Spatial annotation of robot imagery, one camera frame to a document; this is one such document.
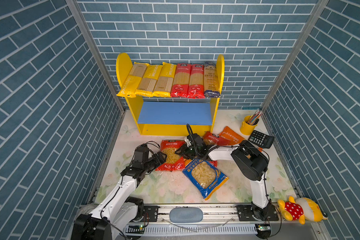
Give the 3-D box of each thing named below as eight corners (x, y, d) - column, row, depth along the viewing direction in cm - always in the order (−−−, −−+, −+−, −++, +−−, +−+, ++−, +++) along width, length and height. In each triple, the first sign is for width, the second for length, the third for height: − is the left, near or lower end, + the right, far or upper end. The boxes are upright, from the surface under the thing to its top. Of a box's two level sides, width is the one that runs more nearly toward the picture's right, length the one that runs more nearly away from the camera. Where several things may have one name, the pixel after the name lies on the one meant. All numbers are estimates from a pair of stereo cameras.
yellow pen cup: (240, 135, 108) (245, 125, 100) (237, 124, 114) (241, 115, 106) (252, 135, 108) (257, 126, 100) (248, 125, 115) (253, 115, 106)
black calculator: (247, 141, 104) (249, 139, 102) (250, 131, 110) (251, 129, 107) (271, 150, 100) (273, 147, 97) (272, 139, 106) (274, 136, 103)
